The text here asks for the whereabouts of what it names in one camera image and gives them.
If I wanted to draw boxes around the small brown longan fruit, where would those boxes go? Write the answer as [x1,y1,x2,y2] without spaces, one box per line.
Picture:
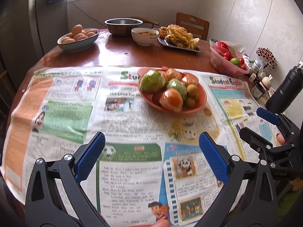
[184,96,196,109]
[194,94,199,101]
[186,84,198,97]

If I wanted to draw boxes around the peeled orange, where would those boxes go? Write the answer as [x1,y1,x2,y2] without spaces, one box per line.
[159,88,183,113]
[182,74,199,87]
[165,68,182,80]

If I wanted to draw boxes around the large green citrus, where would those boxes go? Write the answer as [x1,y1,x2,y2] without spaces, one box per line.
[167,79,187,100]

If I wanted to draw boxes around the orange plastic plate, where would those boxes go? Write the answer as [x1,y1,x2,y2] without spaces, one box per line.
[138,67,207,114]

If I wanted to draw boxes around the small green citrus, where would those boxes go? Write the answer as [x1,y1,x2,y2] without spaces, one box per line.
[139,70,166,93]

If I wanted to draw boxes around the green sleeve forearm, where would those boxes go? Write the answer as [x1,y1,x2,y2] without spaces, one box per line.
[278,184,302,220]

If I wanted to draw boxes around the right hand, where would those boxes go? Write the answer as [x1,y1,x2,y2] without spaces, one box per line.
[275,133,303,192]

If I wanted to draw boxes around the left hand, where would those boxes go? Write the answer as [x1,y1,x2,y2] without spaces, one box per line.
[151,217,170,227]

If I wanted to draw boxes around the Student English newspaper sheet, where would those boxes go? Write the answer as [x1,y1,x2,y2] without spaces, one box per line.
[200,73,279,162]

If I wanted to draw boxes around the black bottle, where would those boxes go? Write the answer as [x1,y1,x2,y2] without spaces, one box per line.
[265,61,303,113]

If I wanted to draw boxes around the white medicine bottle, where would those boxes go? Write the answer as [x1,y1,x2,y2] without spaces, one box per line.
[252,58,263,73]

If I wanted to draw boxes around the pink basin with tomatoes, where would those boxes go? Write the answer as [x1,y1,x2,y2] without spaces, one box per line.
[209,45,249,78]

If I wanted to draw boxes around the white plastic bag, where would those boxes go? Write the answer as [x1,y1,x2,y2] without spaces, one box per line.
[216,41,245,58]

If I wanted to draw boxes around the left newspaper sheet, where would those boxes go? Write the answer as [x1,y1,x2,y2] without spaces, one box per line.
[1,66,237,227]

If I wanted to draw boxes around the wooden chair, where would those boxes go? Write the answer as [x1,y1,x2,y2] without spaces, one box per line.
[176,12,209,40]

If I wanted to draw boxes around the tray of fried food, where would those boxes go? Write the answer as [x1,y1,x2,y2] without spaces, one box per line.
[158,24,201,52]

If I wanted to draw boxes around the white ceramic bowl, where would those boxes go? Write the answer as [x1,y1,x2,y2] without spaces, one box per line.
[131,28,160,46]

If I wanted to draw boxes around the bowl of eggs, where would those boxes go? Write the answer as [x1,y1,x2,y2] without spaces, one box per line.
[57,24,100,52]

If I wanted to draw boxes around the stainless steel bowl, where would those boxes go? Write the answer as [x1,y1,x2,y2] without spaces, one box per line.
[105,18,143,37]

